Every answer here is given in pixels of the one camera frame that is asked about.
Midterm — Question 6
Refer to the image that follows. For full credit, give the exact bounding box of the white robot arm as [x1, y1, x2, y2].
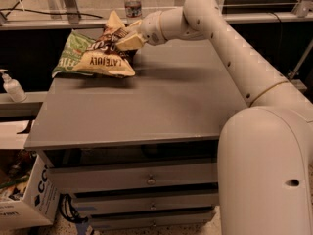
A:
[117, 0, 313, 235]

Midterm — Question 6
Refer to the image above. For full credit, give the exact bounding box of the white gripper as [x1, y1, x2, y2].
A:
[115, 11, 166, 51]

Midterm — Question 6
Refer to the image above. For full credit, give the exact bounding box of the clear plastic water bottle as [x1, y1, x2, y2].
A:
[124, 0, 142, 24]

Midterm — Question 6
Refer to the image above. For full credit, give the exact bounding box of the black cable bundle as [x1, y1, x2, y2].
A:
[58, 194, 86, 225]

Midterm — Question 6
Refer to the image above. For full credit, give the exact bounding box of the white cardboard box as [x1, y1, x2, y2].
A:
[0, 119, 61, 232]

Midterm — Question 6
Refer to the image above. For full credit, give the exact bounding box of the grey drawer cabinet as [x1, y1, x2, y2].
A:
[25, 40, 246, 231]

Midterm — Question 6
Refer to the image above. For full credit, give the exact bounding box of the black cable on floor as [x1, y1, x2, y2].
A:
[0, 0, 104, 20]

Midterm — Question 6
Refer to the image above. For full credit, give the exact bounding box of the metal railing frame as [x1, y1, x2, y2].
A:
[0, 0, 313, 30]

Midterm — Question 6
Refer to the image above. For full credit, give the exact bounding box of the white pump dispenser bottle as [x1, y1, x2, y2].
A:
[0, 69, 26, 103]

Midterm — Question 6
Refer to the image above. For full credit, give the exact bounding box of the green jalapeno chip bag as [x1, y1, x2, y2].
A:
[52, 30, 95, 77]

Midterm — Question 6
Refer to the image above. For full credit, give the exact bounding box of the brown sea salt chip bag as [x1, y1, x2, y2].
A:
[73, 11, 135, 77]

